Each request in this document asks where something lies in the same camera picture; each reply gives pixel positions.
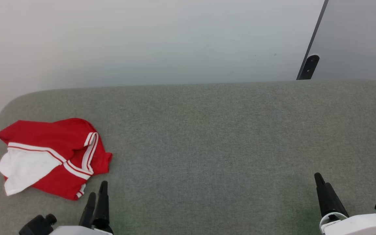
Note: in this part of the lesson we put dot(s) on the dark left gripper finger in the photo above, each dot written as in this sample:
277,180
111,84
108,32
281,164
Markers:
89,212
102,209

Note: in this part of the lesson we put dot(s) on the grey fabric sofa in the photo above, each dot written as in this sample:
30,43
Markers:
207,147

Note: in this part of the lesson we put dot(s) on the red white basketball jersey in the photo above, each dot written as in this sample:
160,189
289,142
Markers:
60,143

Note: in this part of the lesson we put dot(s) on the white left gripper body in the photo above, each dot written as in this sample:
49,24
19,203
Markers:
77,231

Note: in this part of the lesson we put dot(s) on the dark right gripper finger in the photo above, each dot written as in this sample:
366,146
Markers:
321,195
335,204

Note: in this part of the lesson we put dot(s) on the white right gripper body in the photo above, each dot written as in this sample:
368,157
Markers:
361,226

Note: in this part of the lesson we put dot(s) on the grey wall panel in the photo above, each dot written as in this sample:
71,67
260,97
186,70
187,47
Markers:
357,39

